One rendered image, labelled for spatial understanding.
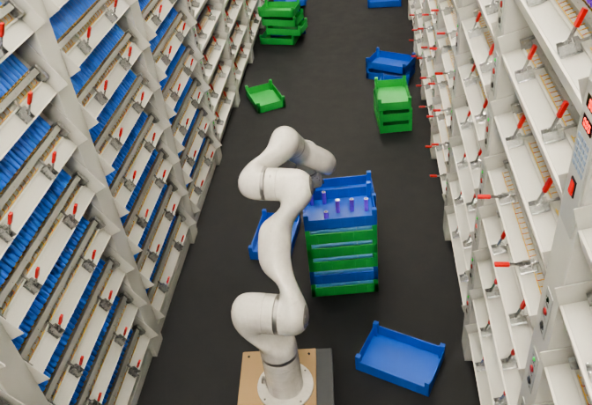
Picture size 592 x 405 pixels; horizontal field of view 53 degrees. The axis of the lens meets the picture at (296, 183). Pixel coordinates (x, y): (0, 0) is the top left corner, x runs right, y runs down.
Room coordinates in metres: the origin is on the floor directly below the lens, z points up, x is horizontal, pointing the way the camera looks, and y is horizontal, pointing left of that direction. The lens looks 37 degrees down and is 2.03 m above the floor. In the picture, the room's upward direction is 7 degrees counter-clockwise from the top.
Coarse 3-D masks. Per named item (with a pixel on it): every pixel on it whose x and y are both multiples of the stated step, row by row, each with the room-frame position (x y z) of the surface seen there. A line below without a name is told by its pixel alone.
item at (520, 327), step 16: (480, 208) 1.43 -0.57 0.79; (496, 208) 1.42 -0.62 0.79; (496, 224) 1.38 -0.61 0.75; (496, 240) 1.31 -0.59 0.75; (496, 256) 1.25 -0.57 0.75; (496, 272) 1.19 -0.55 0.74; (512, 272) 1.17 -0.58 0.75; (512, 288) 1.12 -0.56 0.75; (512, 304) 1.06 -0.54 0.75; (512, 320) 1.00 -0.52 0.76; (528, 320) 0.99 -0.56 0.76; (512, 336) 0.96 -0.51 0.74; (528, 336) 0.95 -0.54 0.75; (528, 352) 0.90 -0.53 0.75
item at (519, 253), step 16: (496, 160) 1.42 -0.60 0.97; (496, 176) 1.39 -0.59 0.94; (496, 192) 1.32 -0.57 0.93; (512, 208) 1.23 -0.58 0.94; (512, 224) 1.17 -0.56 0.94; (512, 240) 1.12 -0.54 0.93; (528, 240) 1.10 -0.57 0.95; (512, 256) 1.06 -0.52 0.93; (528, 256) 1.05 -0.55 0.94; (528, 288) 0.95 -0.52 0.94; (528, 304) 0.91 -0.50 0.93
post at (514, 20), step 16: (512, 0) 1.43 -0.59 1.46; (512, 16) 1.43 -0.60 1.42; (496, 32) 1.51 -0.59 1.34; (512, 32) 1.43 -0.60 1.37; (496, 48) 1.49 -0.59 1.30; (496, 80) 1.45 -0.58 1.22; (496, 96) 1.43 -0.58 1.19; (496, 128) 1.43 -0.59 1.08; (496, 144) 1.43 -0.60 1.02; (480, 176) 1.51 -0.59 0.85; (480, 224) 1.44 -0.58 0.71; (480, 240) 1.43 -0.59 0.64; (464, 320) 1.51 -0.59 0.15; (464, 336) 1.48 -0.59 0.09; (464, 352) 1.45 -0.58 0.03
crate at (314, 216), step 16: (320, 192) 2.05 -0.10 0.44; (336, 192) 2.05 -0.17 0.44; (352, 192) 2.04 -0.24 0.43; (368, 192) 2.03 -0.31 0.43; (320, 208) 1.99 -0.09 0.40; (368, 208) 1.95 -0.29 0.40; (304, 224) 1.86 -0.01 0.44; (320, 224) 1.86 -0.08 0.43; (336, 224) 1.85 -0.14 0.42; (352, 224) 1.85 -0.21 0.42; (368, 224) 1.85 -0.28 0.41
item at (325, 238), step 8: (336, 232) 1.85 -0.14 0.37; (344, 232) 1.85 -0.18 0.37; (352, 232) 1.85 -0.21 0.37; (360, 232) 1.85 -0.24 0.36; (368, 232) 1.85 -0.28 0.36; (376, 232) 1.85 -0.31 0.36; (312, 240) 1.86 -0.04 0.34; (320, 240) 1.86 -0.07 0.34; (328, 240) 1.85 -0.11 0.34; (336, 240) 1.85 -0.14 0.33; (344, 240) 1.85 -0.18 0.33; (352, 240) 1.85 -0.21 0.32
